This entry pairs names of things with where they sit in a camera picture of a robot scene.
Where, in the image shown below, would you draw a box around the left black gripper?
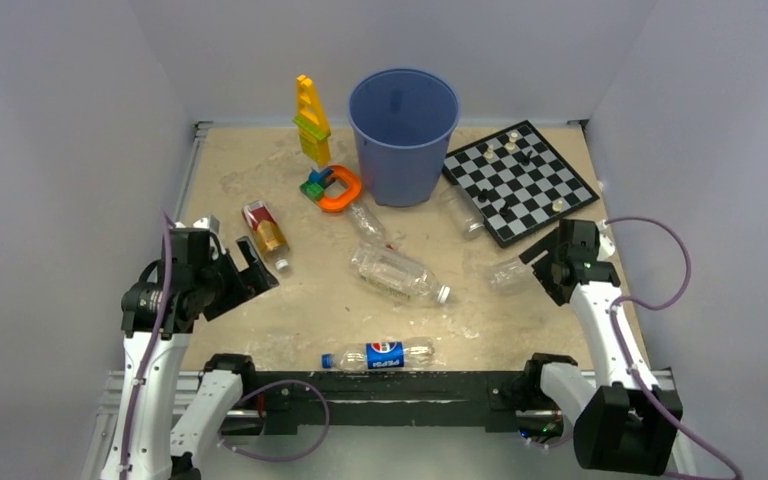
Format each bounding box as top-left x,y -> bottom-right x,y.
194,235 -> 277,319

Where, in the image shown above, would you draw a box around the crushed clear bottle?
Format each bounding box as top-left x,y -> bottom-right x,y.
485,257 -> 533,295

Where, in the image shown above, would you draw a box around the small clear bottle red cap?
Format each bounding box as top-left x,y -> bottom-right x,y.
346,200 -> 395,250

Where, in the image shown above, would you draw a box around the large clear bottle white cap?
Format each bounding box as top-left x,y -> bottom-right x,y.
350,243 -> 451,305

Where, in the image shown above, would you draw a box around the Pepsi bottle blue cap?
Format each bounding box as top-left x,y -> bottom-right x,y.
321,337 -> 435,372

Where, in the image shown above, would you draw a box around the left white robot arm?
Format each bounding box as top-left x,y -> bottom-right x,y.
100,226 -> 279,479

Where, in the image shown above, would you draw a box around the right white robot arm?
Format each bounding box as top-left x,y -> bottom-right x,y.
514,219 -> 683,476

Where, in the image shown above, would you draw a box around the blue plastic bin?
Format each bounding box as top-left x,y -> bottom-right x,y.
348,68 -> 461,208

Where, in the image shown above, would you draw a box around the red gold labelled bottle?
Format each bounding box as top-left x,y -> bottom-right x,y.
242,200 -> 290,272

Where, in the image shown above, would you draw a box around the black white chessboard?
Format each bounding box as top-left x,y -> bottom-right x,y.
442,120 -> 599,248

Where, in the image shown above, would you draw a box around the green blue toy blocks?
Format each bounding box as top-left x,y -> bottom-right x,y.
299,167 -> 334,203

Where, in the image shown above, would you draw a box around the clear bottle beside chessboard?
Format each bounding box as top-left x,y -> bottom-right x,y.
440,185 -> 484,240

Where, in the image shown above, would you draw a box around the yellow green toy tower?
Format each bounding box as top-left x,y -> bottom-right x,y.
293,75 -> 331,167

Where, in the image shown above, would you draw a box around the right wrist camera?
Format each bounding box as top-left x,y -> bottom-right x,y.
596,220 -> 616,261

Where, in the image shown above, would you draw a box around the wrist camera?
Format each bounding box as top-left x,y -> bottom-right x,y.
192,215 -> 221,235
596,220 -> 616,261

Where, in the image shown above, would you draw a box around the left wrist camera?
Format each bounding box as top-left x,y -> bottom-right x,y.
192,215 -> 221,235

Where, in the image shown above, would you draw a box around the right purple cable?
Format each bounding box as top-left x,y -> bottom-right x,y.
599,216 -> 746,480

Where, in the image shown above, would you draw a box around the purple cable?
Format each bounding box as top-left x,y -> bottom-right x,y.
599,216 -> 746,480
117,208 -> 180,480

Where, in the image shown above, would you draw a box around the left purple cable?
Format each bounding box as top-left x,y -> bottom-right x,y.
117,208 -> 180,480

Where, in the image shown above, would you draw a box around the orange toy ring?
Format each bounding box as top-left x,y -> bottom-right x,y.
314,164 -> 364,214

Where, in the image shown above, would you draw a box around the black metal base frame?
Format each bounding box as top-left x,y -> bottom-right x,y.
218,367 -> 577,439

